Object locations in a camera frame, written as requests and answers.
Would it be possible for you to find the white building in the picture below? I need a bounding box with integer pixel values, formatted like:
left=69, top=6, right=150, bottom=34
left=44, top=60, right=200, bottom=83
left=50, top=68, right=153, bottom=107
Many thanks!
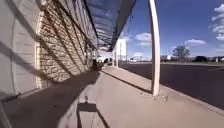
left=114, top=38, right=128, bottom=63

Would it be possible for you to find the pale concrete pavement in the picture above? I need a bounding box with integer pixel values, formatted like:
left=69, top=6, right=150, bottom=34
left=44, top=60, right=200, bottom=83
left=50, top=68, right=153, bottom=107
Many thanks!
left=0, top=66, right=224, bottom=128

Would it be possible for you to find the dark canopy roof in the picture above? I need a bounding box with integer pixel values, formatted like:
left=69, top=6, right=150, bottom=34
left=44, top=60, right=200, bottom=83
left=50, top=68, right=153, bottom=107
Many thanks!
left=53, top=0, right=137, bottom=53

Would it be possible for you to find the stone brick building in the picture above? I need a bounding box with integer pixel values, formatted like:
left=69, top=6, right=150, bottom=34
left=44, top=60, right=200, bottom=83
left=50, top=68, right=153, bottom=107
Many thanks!
left=0, top=0, right=101, bottom=101

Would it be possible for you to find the tree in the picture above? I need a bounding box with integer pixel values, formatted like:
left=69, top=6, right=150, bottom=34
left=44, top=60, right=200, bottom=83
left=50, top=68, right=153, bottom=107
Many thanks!
left=172, top=45, right=190, bottom=62

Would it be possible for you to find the dark asphalt road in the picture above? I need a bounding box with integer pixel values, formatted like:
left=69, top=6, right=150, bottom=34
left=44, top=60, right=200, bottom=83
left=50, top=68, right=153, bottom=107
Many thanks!
left=118, top=62, right=224, bottom=111

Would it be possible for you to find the dark bush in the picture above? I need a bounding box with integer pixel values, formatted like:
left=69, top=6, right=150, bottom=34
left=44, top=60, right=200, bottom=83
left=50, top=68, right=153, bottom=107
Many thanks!
left=194, top=55, right=208, bottom=63

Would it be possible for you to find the pale canopy post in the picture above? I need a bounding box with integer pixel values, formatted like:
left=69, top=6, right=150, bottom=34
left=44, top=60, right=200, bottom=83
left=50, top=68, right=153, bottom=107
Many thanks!
left=114, top=41, right=119, bottom=69
left=148, top=0, right=162, bottom=98

